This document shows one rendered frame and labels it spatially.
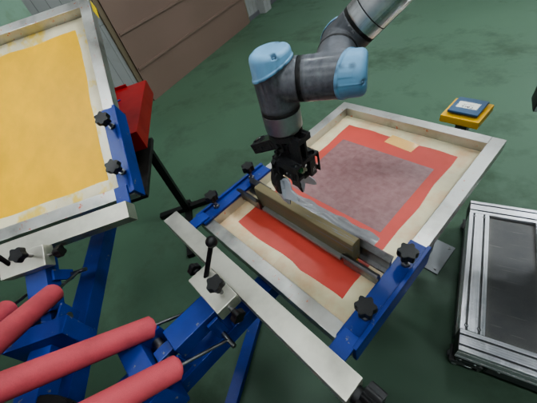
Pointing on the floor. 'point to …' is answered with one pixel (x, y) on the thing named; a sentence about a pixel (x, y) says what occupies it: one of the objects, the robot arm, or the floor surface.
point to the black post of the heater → (176, 196)
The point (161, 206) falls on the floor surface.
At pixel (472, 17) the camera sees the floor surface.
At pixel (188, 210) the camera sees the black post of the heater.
